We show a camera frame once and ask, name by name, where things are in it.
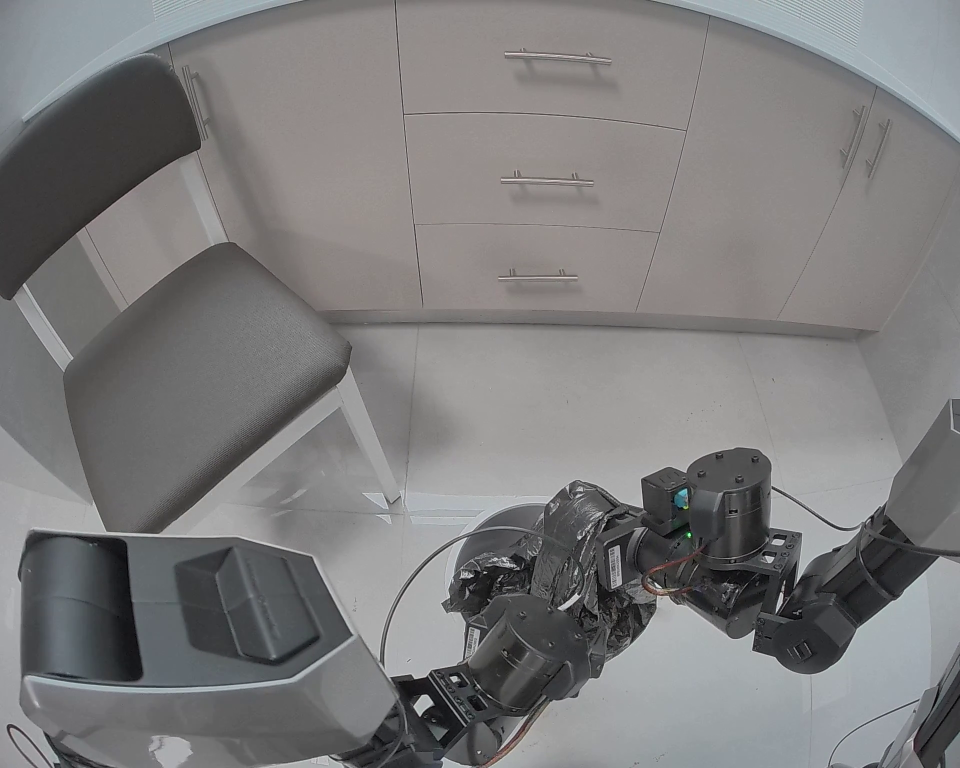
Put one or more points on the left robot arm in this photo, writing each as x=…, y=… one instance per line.
x=225, y=675

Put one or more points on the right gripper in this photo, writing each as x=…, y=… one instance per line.
x=619, y=562

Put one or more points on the white trash bin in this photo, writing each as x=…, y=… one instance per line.
x=499, y=525

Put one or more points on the beige cabinet with drawers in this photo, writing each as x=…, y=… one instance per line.
x=547, y=120

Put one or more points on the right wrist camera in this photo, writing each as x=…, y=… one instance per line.
x=660, y=487

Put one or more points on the black plastic bag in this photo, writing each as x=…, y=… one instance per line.
x=566, y=517

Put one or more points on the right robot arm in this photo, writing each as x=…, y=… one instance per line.
x=735, y=502

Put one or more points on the grey padded white-framed chair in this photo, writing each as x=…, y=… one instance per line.
x=210, y=360

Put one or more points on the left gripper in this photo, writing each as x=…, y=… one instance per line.
x=474, y=641

